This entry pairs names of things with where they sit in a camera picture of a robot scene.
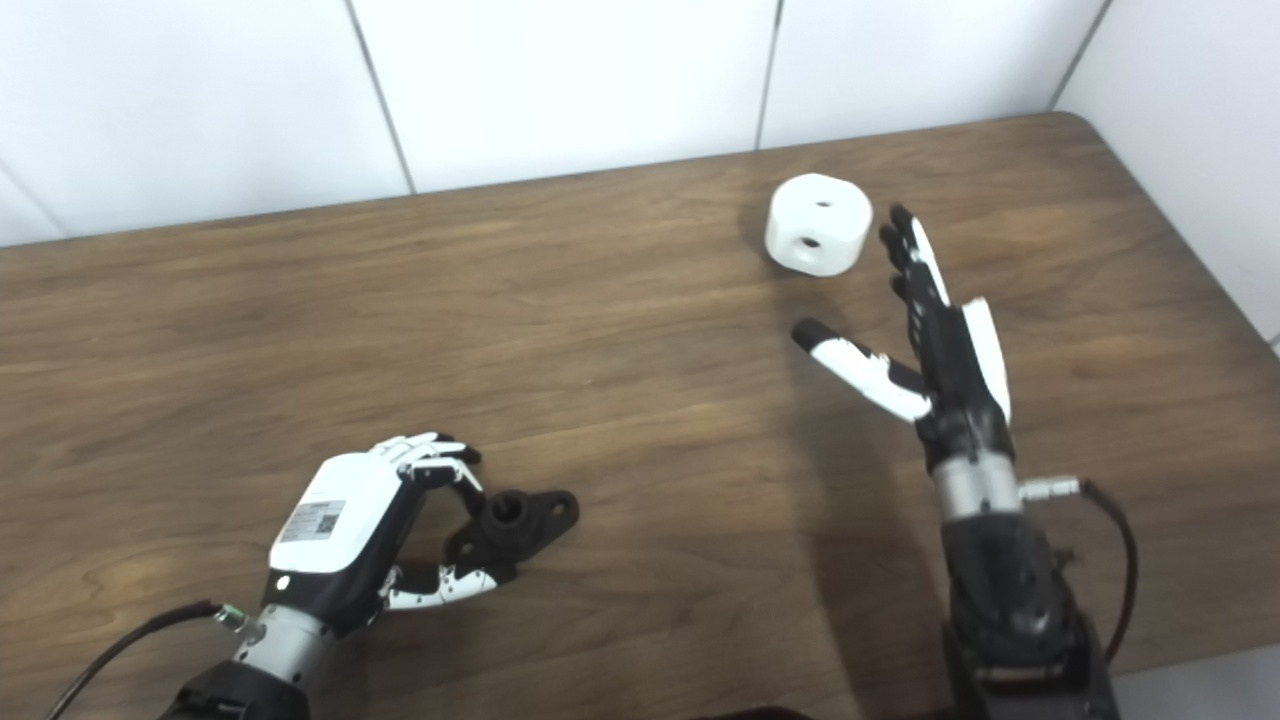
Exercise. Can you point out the black flanged holder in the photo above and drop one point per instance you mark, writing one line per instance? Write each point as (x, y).
(525, 525)

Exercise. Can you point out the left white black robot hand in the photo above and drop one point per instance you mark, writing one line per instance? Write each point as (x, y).
(340, 520)

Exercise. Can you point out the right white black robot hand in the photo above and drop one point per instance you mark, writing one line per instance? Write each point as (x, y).
(955, 370)

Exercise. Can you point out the round white plastic piece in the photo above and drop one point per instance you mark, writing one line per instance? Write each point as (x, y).
(815, 215)

